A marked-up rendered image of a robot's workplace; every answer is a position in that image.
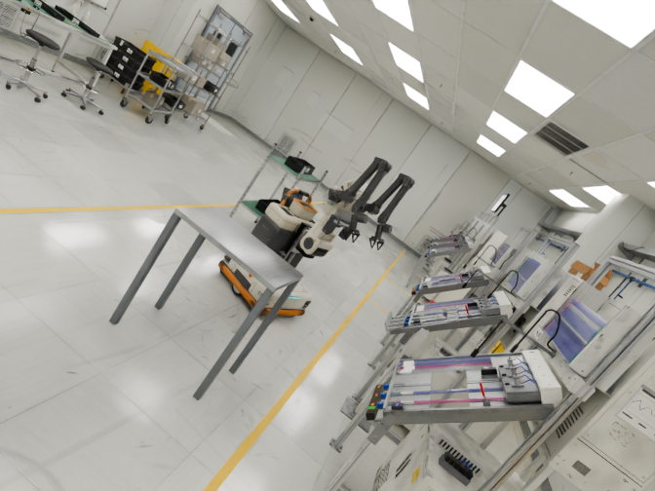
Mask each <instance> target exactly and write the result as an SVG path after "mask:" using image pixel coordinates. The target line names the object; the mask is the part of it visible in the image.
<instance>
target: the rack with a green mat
mask: <svg viewBox="0 0 655 491"><path fill-rule="evenodd" d="M277 145H278V144H277V143H274V145H273V146H272V148H271V150H270V151H269V153H268V154H267V156H266V158H265V159H264V161H263V162H262V164H261V166H260V167H259V169H258V170H257V172H256V173H255V175H254V177H253V178H252V180H251V181H250V184H249V185H248V187H247V188H246V190H245V192H244V193H243V195H242V196H241V198H240V199H239V201H238V203H237V204H236V205H235V206H234V208H233V210H232V211H231V213H230V214H229V216H230V217H231V218H232V216H233V214H234V213H235V211H236V210H237V208H238V207H239V205H241V206H243V207H244V208H246V209H247V210H248V211H249V212H251V213H252V214H253V215H255V216H256V219H255V221H254V223H257V221H258V219H260V218H261V216H262V215H263V213H262V212H261V211H259V210H258V209H257V208H255V206H256V205H257V203H258V201H259V200H251V201H243V199H244V197H245V196H246V195H247V193H248V192H249V190H250V188H251V186H252V185H253V183H254V182H255V180H256V178H257V177H258V175H259V174H260V172H261V171H262V169H263V167H264V166H265V164H266V163H267V161H268V159H269V160H271V161H272V162H273V163H275V164H276V165H277V166H279V167H280V168H281V169H283V170H284V171H286V173H285V175H284V177H283V178H282V180H281V181H280V183H279V184H278V186H277V187H276V189H275V190H274V192H273V194H272V195H271V197H270V198H269V199H273V197H274V196H275V194H276V193H277V191H278V190H279V188H280V186H281V185H282V183H283V182H284V180H285V179H286V177H287V176H288V174H290V175H291V176H293V177H294V178H295V179H296V180H295V181H294V183H293V184H292V186H291V187H290V189H294V187H295V186H296V184H297V183H298V181H306V182H314V183H317V185H316V186H315V188H314V189H313V191H312V192H311V196H313V194H314V193H315V192H316V190H317V189H318V187H319V186H320V184H321V183H322V181H323V180H324V178H325V177H326V175H327V174H328V171H327V170H326V171H325V173H324V174H323V176H322V177H321V179H318V178H317V177H316V176H314V175H313V174H311V175H309V174H304V172H306V170H307V169H308V167H307V166H305V167H304V168H303V170H302V171H301V173H298V172H295V171H293V170H292V169H290V168H289V167H288V166H286V165H285V161H286V159H282V158H278V157H274V156H271V155H272V153H273V152H274V150H275V148H276V147H277Z"/></svg>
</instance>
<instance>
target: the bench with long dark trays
mask: <svg viewBox="0 0 655 491"><path fill-rule="evenodd" d="M0 2H3V3H5V4H7V5H9V6H12V7H14V8H16V9H18V10H20V9H21V8H24V9H27V7H28V8H30V10H29V11H30V12H31V13H30V14H31V15H32V16H34V17H36V18H38V17H39V18H38V19H41V20H43V21H46V22H48V23H50V24H52V25H55V26H57V27H59V28H61V29H64V30H66V31H68V32H69V33H68V35H67V37H66V39H65V41H64V43H63V46H62V48H61V50H60V52H59V54H58V57H57V59H56V61H55V63H54V65H53V70H52V72H51V71H48V70H45V69H42V68H39V67H37V68H39V69H40V70H42V71H43V72H44V73H45V74H47V75H50V76H53V77H57V78H60V79H62V80H65V81H68V82H71V83H75V84H78V83H77V80H75V79H72V78H69V77H66V76H63V75H59V74H56V73H55V71H54V70H57V68H58V65H59V64H60V65H61V66H63V67H64V68H65V69H67V70H68V71H69V72H70V73H72V74H73V75H74V76H76V77H77V78H78V79H80V80H81V81H84V82H86V83H88V84H89V82H88V81H87V80H85V79H84V78H83V77H81V76H80V75H79V74H77V73H76V72H75V71H73V70H72V69H71V68H69V67H68V66H67V65H66V64H64V63H63V62H62V61H61V59H62V57H63V55H64V53H65V51H66V49H67V47H68V44H69V42H70V40H71V38H72V36H73V34H75V35H77V36H79V37H82V38H84V39H86V40H88V41H91V42H93V43H95V44H97V45H100V46H102V47H103V48H105V49H108V50H107V52H106V54H105V56H104V58H103V60H102V62H101V63H103V64H104V65H105V64H106V63H107V61H108V59H109V57H110V55H111V53H112V51H113V49H114V50H116V51H117V49H118V48H117V47H115V46H114V45H113V44H111V43H110V42H109V41H107V40H106V39H105V40H106V41H105V40H104V39H102V38H100V37H99V38H96V37H95V36H93V35H91V34H89V33H88V32H87V31H85V30H84V29H82V28H81V27H80V26H78V25H76V24H75V23H74V22H72V21H71V20H70V19H68V18H66V17H65V18H66V19H65V20H64V21H61V20H59V19H56V18H54V17H52V16H51V15H50V14H48V13H47V12H45V11H44V10H43V9H41V8H40V7H38V6H37V5H36V4H34V3H33V2H32V1H31V0H21V2H20V1H19V0H0ZM46 4H47V3H46ZM33 5H35V6H37V7H38V8H39V10H37V9H35V8H34V7H33ZM47 5H49V4H47ZM49 6H50V7H51V8H53V9H54V10H55V11H57V10H56V9H55V7H53V6H51V5H49ZM39 11H40V12H39ZM57 12H58V13H59V11H57ZM39 15H40V16H39ZM61 15H62V16H63V14H61ZM0 60H3V61H6V62H9V63H12V64H15V65H17V64H16V63H15V60H14V59H11V58H8V57H3V56H0ZM99 76H100V73H99V72H98V73H97V75H96V80H95V82H94V84H93V86H95V85H96V82H97V80H98V78H99ZM78 85H79V84H78Z"/></svg>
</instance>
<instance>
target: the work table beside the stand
mask: <svg viewBox="0 0 655 491"><path fill-rule="evenodd" d="M181 219H183V220H184V221H185V222H186V223H188V224H189V225H190V226H191V227H192V228H194V229H195V230H196V231H197V232H199V235H198V237H197V238H196V240H195V241H194V243H193V245H192V246H191V247H190V249H189V250H188V252H187V253H186V255H185V257H184V258H183V260H182V261H181V263H180V265H179V266H178V268H177V270H176V271H175V273H174V274H173V277H172V278H171V280H170V281H169V283H168V285H167V286H166V288H165V290H164V291H163V293H162V294H161V296H160V298H159V299H158V301H157V302H156V304H155V306H154V307H155V308H157V309H158V310H160V309H162V308H163V307H164V305H165V304H166V302H167V300H168V299H169V297H170V296H171V294H172V292H173V290H174V289H175V287H176V285H177V284H178V282H179V281H180V279H181V277H182V276H183V274H184V272H185V271H186V269H187V268H188V266H189V264H190V263H191V261H192V260H193V258H194V256H195V255H196V253H197V252H198V250H199V248H200V247H201V245H202V244H203V242H204V240H205V239H207V240H209V241H210V242H211V243H212V244H213V245H215V246H216V247H217V248H219V249H220V250H221V251H222V252H224V253H225V254H226V255H227V256H229V257H230V258H231V259H232V260H233V261H235V262H236V263H237V264H238V265H240V266H241V267H242V268H243V269H245V270H246V271H247V272H248V273H250V274H251V275H252V276H253V277H254V278H256V279H257V280H258V281H259V282H261V283H262V284H263V285H265V286H266V287H267V288H266V289H265V291H264V292H263V293H262V295H261V296H260V298H259V299H258V301H257V302H256V304H255V305H254V307H253V308H252V310H251V311H250V313H249V314H248V316H247V317H246V319H245V320H244V322H243V323H242V325H241V326H240V328H239V329H238V331H237V332H236V333H235V335H234V336H233V338H232V339H231V341H230V342H229V344H228V345H227V347H226V348H225V350H224V351H223V352H222V354H221V355H220V357H219V358H218V360H217V361H216V363H215V364H214V366H213V367H212V369H211V370H210V372H209V373H208V375H207V376H206V378H205V379H204V381H203V382H202V384H201V385H200V387H199V388H198V390H197V391H196V392H195V394H194V395H193V397H194V398H196V399H197V400H199V399H201V398H202V397H203V395H204V394H205V392H206V391H207V389H208V388H209V387H210V385H211V384H212V382H213V380H214V379H215V377H216V376H217V375H218V373H219V372H220V370H221V369H222V367H223V366H224V364H225V363H226V362H227V361H228V360H229V358H230V357H231V355H232V354H233V352H234V351H235V349H236V348H237V347H238V345H239V344H240V342H241V341H242V339H243V338H244V336H245V335H246V334H247V332H248V331H249V329H250V327H251V326H252V324H253V323H254V321H255V320H256V319H257V317H258V316H259V314H260V313H261V311H262V310H263V308H264V307H265V306H266V304H267V303H268V301H269V300H270V298H271V297H272V295H273V294H274V293H275V291H276V290H278V289H280V288H283V287H285V286H287V287H286V289H285V290H284V292H283V293H282V295H281V296H280V298H279V299H278V300H277V302H276V303H275V305H274V306H273V308H272V309H271V310H270V312H269V313H268V315H267V316H266V318H265V319H264V321H263V322H262V323H261V325H260V326H259V328H258V329H257V331H256V332H255V333H254V335H253V336H252V338H251V339H250V341H249V343H248V344H247V345H246V347H245V348H244V349H243V351H242V352H241V353H240V354H239V356H238V357H237V359H236V360H235V362H234V363H233V365H232V366H231V367H230V369H229V370H228V371H230V372H231V373H232V374H235V373H236V372H237V370H238V369H239V367H240V366H241V365H242V363H243V362H244V360H245V359H246V358H247V356H248V355H249V353H250V351H251V350H252V349H253V347H254V346H255V344H256V343H257V341H258V340H259V339H260V337H261V336H262V334H263V333H264V331H265V330H266V329H267V327H268V326H269V324H270V323H271V321H272V320H273V319H274V318H275V317H276V315H277V314H278V312H279V311H280V310H281V308H282V307H283V305H284V304H285V302H286V301H287V300H288V298H289V296H290V295H291V293H292V292H293V291H294V289H295V288H296V286H297V285H298V284H299V282H300V281H301V279H302V278H303V276H304V275H303V274H301V273H300V272H299V271H297V270H296V269H295V268H294V267H292V266H291V265H290V264H289V263H288V262H287V261H286V260H284V259H283V258H282V257H281V256H279V255H278V254H277V253H276V252H274V251H273V250H272V249H271V248H269V247H268V246H267V245H265V244H264V243H263V242H261V241H260V240H259V239H258V238H256V237H255V236H254V235H253V234H251V233H250V232H249V231H247V230H246V229H245V228H244V227H242V226H241V225H240V224H239V223H237V222H236V221H235V220H234V219H232V218H231V217H230V216H228V215H227V214H226V213H225V212H223V211H222V210H221V209H220V208H176V209H175V210H174V212H173V214H172V216H171V218H170V219H169V221H168V223H167V224H166V226H165V228H164V229H163V231H162V233H161V234H160V236H159V238H158V239H157V241H156V243H155V245H154V246H153V247H152V249H151V250H150V252H149V254H148V255H147V257H146V259H145V260H144V262H143V264H142V265H141V267H140V269H139V270H138V272H137V274H136V275H135V278H134V280H133V281H132V283H131V285H130V286H129V288H128V290H127V291H126V293H125V295H124V296H123V298H122V300H121V301H120V303H119V305H118V306H117V308H116V310H115V311H114V313H113V315H112V316H111V318H110V320H109V321H110V322H111V323H112V324H113V325H114V324H117V323H119V321H120V320H121V318H122V317H123V316H124V314H125V312H126V311H127V309H128V307H129V306H130V304H131V302H132V301H133V299H134V297H135V295H136V293H137V292H138V290H139V288H140V287H141V285H142V283H143V282H144V280H145V278H146V277H147V275H148V273H149V272H150V270H151V268H152V267H153V265H154V263H155V262H156V260H157V258H158V257H159V255H160V253H161V252H162V250H163V248H164V247H165V245H166V244H167V242H168V240H169V239H170V237H171V235H172V234H173V231H174V230H175V228H176V226H177V225H178V223H179V221H180V220H181Z"/></svg>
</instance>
